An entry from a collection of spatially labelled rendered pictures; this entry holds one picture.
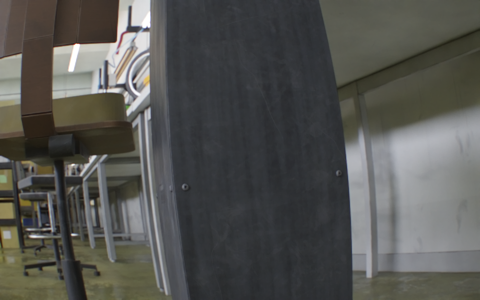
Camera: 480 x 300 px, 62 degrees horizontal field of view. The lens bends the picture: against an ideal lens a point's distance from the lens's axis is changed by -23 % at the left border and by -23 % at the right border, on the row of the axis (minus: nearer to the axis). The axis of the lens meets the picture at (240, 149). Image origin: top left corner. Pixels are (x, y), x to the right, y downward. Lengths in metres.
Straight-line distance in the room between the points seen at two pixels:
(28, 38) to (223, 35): 0.39
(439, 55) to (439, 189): 0.55
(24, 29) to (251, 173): 0.51
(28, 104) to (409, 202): 1.64
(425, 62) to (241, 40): 1.20
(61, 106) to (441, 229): 1.52
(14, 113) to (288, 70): 0.54
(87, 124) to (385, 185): 1.58
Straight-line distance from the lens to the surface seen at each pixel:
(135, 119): 2.54
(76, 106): 0.91
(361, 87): 2.12
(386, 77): 1.98
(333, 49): 1.67
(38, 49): 0.86
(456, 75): 1.84
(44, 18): 0.88
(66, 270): 1.05
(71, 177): 3.02
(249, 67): 0.68
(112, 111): 0.90
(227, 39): 0.68
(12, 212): 6.07
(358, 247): 2.41
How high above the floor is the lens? 0.39
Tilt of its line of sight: 7 degrees up
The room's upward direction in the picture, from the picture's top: 6 degrees counter-clockwise
